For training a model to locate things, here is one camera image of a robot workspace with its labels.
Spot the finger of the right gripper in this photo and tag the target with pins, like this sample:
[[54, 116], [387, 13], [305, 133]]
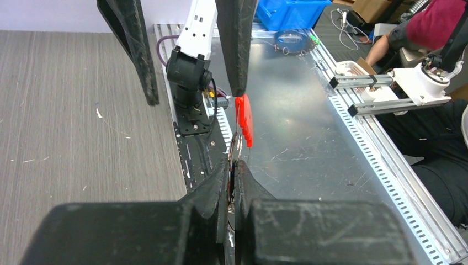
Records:
[[126, 20], [234, 22]]

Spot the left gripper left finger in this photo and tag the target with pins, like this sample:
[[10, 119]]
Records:
[[204, 224]]

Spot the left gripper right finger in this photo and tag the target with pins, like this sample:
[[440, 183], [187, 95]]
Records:
[[246, 190]]

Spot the metal keyring holder red handle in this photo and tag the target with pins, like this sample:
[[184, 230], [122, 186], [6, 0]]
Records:
[[244, 132]]

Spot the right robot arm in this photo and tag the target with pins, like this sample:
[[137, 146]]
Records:
[[188, 65]]

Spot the blue plastic bin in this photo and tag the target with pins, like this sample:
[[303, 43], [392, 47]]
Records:
[[278, 15]]

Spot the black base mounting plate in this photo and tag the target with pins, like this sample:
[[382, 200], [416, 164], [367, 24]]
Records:
[[199, 154]]

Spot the person in red shirt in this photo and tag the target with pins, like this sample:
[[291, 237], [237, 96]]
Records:
[[436, 131]]

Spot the blue ring tool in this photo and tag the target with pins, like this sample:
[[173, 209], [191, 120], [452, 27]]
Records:
[[293, 42]]

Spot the white slotted cable duct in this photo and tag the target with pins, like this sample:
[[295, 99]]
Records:
[[222, 119]]

